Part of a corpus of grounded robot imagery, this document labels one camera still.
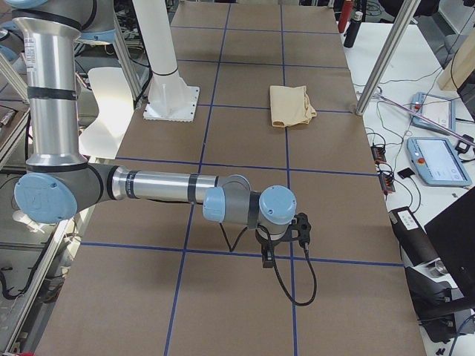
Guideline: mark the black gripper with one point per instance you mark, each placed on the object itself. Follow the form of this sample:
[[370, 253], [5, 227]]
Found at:
[[268, 245]]

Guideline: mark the beige long-sleeve printed shirt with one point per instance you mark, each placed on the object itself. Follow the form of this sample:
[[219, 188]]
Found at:
[[290, 106]]

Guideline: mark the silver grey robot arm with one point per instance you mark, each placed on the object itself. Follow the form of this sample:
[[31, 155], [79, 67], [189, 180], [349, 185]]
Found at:
[[66, 172]]

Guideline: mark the black cylinder tumbler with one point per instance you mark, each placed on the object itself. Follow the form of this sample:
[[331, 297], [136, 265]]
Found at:
[[414, 241]]

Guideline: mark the black monitor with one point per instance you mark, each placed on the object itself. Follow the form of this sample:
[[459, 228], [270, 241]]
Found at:
[[452, 235]]

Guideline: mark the near blue teach pendant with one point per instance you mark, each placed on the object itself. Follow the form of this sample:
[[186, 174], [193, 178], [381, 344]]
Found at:
[[436, 162]]

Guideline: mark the blue teach pendant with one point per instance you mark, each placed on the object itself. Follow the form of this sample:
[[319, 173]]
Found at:
[[436, 108], [436, 162]]

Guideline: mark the far blue teach pendant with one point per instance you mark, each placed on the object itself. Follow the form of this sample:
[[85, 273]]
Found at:
[[436, 108]]

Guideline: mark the white plastic chair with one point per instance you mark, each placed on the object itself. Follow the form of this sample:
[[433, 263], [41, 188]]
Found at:
[[113, 96]]

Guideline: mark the black water bottle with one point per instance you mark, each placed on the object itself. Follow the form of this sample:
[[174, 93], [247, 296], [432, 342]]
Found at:
[[353, 29]]

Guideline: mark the red cylinder bottle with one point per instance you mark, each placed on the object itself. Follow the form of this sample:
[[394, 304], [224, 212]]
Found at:
[[346, 10]]

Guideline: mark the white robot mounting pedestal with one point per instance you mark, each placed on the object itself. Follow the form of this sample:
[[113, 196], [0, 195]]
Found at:
[[169, 97]]

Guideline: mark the aluminium frame post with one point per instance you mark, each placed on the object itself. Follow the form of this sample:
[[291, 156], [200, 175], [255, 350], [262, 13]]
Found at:
[[394, 37]]

